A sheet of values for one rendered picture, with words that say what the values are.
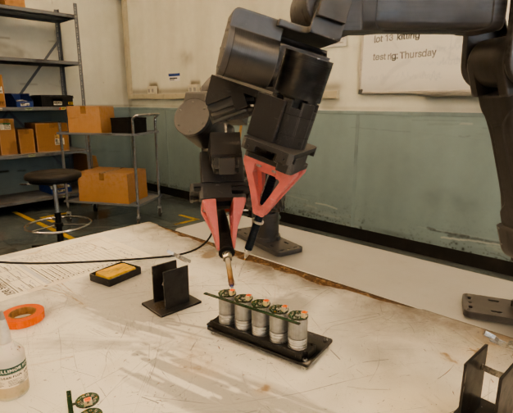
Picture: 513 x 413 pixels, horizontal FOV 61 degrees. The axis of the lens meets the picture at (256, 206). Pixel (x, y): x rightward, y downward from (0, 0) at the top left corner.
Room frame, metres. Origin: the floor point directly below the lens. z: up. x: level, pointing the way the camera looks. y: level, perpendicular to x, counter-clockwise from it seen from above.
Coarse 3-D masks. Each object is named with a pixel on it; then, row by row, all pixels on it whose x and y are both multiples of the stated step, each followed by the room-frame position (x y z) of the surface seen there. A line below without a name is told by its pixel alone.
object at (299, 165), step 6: (270, 156) 0.56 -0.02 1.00; (306, 156) 0.53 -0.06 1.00; (294, 162) 0.49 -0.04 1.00; (300, 162) 0.51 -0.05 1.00; (276, 168) 0.49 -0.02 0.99; (282, 168) 0.49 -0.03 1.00; (288, 168) 0.49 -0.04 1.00; (294, 168) 0.49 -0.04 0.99; (300, 168) 0.52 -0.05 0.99; (258, 174) 0.56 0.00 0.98; (264, 174) 0.56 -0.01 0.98; (288, 174) 0.49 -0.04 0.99; (300, 174) 0.54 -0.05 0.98; (258, 180) 0.56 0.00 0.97; (264, 180) 0.56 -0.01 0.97; (294, 180) 0.54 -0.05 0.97
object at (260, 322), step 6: (252, 306) 0.52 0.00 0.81; (252, 312) 0.52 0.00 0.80; (258, 312) 0.51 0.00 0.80; (252, 318) 0.52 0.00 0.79; (258, 318) 0.51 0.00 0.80; (264, 318) 0.51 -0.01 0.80; (252, 324) 0.52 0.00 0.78; (258, 324) 0.51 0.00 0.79; (264, 324) 0.51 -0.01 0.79; (252, 330) 0.52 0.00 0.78; (258, 330) 0.51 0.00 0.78; (264, 330) 0.51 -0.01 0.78; (258, 336) 0.51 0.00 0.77; (264, 336) 0.51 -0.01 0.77
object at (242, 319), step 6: (234, 300) 0.54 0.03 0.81; (234, 306) 0.54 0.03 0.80; (240, 306) 0.53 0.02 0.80; (234, 312) 0.54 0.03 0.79; (240, 312) 0.53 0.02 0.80; (246, 312) 0.53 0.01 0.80; (234, 318) 0.54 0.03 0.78; (240, 318) 0.53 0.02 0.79; (246, 318) 0.53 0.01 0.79; (240, 324) 0.53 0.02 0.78; (246, 324) 0.53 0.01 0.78
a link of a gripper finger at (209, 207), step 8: (208, 200) 0.64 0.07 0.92; (208, 208) 0.64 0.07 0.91; (216, 208) 0.70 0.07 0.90; (224, 208) 0.70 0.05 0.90; (208, 216) 0.64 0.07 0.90; (216, 216) 0.64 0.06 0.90; (208, 224) 0.67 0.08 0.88; (216, 224) 0.64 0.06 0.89; (216, 232) 0.64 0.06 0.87; (216, 240) 0.64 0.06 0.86; (216, 248) 0.64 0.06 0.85
